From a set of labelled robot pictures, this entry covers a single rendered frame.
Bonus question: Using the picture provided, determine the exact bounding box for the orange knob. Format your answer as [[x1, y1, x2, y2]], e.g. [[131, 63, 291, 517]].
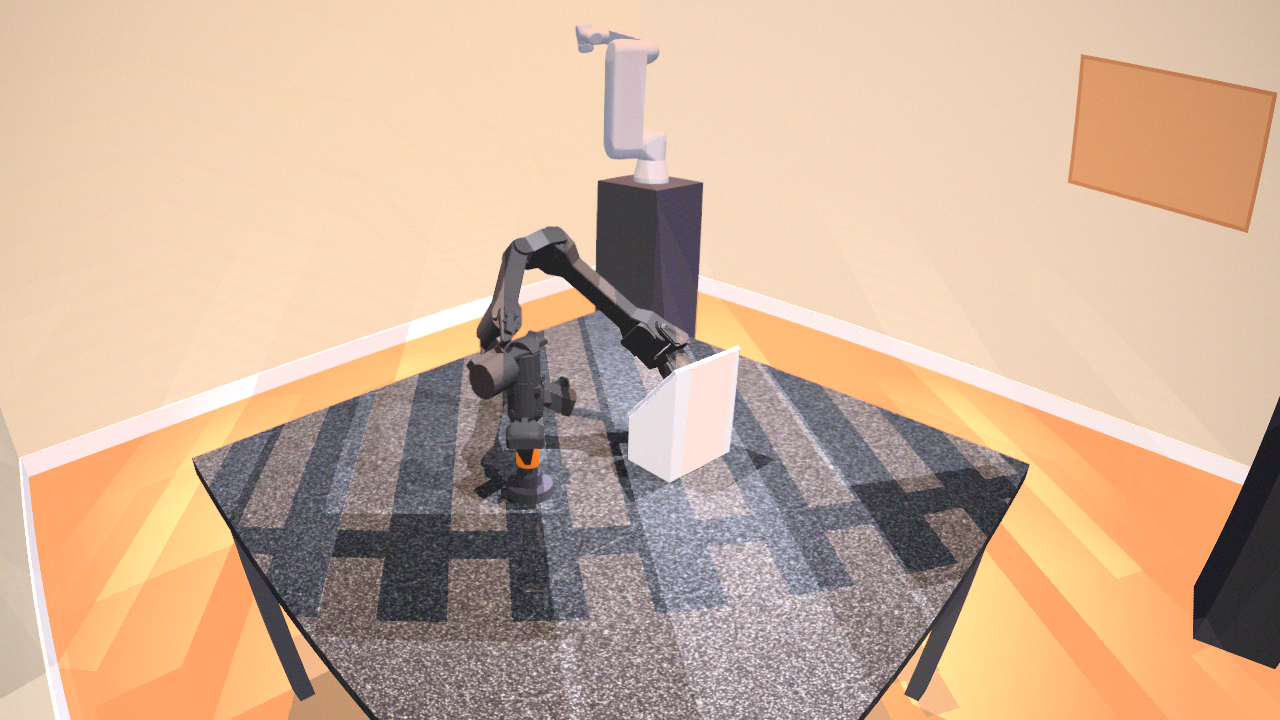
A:
[[516, 448, 540, 469]]

